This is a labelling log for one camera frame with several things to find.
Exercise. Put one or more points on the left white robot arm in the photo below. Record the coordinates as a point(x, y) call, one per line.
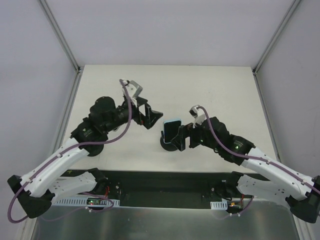
point(37, 190)

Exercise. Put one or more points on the left white cable duct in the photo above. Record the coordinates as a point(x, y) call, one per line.
point(86, 202)

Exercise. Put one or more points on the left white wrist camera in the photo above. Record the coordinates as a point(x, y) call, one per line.
point(131, 89)

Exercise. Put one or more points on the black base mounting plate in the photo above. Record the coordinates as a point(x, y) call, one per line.
point(173, 190)

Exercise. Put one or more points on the right white cable duct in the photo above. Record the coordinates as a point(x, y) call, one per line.
point(221, 205)

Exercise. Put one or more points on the black phone stand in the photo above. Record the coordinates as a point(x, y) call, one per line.
point(94, 149)
point(167, 146)

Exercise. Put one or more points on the aluminium frame post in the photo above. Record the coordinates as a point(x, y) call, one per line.
point(59, 34)
point(276, 35)

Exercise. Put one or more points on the white cable duct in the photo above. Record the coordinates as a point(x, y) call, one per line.
point(86, 202)
point(221, 205)

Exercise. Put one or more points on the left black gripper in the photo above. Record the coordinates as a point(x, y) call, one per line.
point(141, 111)

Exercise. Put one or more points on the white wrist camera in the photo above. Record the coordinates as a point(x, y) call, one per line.
point(131, 89)
point(198, 114)

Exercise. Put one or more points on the left aluminium frame post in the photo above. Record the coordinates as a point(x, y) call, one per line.
point(59, 34)

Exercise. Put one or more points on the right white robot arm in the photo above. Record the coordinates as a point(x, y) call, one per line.
point(295, 191)

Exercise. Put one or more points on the phone blue case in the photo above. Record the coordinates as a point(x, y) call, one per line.
point(170, 129)

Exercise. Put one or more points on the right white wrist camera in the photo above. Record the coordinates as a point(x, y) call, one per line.
point(198, 114)

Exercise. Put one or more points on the right aluminium frame post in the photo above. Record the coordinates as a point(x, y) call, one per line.
point(276, 35)

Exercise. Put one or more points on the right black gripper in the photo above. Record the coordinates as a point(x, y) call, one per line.
point(187, 136)

